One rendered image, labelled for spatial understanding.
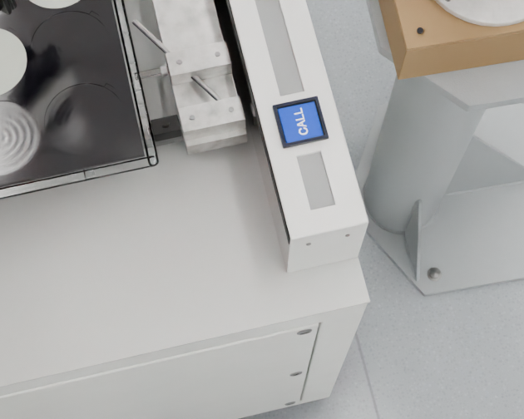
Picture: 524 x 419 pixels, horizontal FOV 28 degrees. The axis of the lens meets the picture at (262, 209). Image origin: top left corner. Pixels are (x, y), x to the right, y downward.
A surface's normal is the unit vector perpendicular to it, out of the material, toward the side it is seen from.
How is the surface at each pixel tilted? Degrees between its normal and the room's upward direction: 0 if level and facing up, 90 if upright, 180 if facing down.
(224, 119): 0
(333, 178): 0
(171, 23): 0
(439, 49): 90
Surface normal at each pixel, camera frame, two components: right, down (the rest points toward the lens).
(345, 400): 0.00, -0.33
